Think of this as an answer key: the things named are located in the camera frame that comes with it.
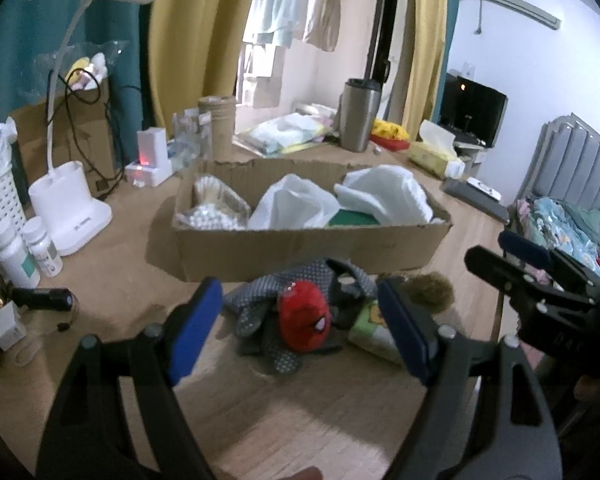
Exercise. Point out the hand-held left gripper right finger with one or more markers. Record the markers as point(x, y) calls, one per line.
point(405, 335)

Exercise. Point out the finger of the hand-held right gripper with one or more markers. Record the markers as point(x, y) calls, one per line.
point(495, 267)
point(525, 250)

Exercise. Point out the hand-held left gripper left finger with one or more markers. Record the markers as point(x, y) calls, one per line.
point(195, 335)

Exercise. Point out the green and yellow tissue packet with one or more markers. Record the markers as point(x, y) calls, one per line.
point(375, 335)

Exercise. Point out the brown knitted scrubber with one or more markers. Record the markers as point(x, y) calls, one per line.
point(430, 292)

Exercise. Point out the grey dotted gloves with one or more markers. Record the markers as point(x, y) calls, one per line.
point(252, 310)

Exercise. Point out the red spider plush toy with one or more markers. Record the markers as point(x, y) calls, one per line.
point(302, 317)

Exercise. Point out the bag of cotton swabs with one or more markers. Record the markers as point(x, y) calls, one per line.
point(205, 219)

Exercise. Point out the shallow cardboard box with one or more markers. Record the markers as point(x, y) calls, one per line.
point(305, 255)

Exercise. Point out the white plastic bag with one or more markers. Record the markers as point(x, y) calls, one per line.
point(290, 205)

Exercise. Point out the person's left hand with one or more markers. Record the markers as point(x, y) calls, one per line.
point(305, 474)

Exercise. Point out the blue printed blanket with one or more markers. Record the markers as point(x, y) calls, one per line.
point(560, 230)

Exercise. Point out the grey padded headboard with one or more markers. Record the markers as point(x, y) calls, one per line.
point(570, 160)

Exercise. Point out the white computer desk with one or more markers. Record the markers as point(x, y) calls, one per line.
point(472, 155)

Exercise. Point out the black keyboard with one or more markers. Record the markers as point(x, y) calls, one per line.
point(467, 137)

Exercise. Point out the yellow tissue pack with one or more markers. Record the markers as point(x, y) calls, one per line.
point(435, 152)

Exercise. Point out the pack of cotton swabs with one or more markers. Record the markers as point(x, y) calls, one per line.
point(220, 192)

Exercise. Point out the black cylindrical flashlight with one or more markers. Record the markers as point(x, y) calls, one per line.
point(42, 300)

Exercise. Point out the black computer monitor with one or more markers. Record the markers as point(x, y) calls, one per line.
point(447, 100)

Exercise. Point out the yellow and red snack packet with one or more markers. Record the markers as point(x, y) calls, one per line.
point(390, 132)

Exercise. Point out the white pill bottle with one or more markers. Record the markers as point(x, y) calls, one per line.
point(15, 260)
point(42, 250)

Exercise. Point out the white desk lamp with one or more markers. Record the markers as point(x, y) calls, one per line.
point(70, 210)

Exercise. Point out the small white cube adapter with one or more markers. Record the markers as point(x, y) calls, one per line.
point(9, 327)

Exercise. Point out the white charger with red light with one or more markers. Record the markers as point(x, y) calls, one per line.
point(150, 152)

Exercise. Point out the clear plastic containers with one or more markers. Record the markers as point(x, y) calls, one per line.
point(190, 140)

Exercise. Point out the steel tumbler with black lid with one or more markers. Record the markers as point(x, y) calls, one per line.
point(360, 120)

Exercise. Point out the stack of brown paper cups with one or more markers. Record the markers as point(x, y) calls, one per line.
point(217, 127)

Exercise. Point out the clear package of cloths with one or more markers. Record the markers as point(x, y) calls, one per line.
point(285, 135)

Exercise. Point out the white plastic basket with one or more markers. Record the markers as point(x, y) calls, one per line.
point(0, 215)

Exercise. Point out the narrow yellow curtain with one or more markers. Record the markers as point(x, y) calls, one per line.
point(427, 35)

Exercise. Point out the narrow teal curtain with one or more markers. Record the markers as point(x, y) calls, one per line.
point(452, 20)

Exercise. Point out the white air conditioner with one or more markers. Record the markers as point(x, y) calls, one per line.
point(520, 7)

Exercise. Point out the tall brown cardboard box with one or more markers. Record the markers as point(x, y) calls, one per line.
point(35, 135)

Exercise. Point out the clear bag of small toys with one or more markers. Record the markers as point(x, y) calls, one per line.
point(87, 67)

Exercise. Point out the hanging beige shirt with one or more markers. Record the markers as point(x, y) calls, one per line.
point(330, 20)

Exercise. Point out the wide yellow curtain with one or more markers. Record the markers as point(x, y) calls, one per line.
point(195, 35)

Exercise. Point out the hanging light blue towel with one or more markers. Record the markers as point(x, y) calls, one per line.
point(275, 5)

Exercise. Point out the wide teal curtain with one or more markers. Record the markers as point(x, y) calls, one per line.
point(15, 45)

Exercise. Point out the black door frame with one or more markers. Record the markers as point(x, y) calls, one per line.
point(382, 20)

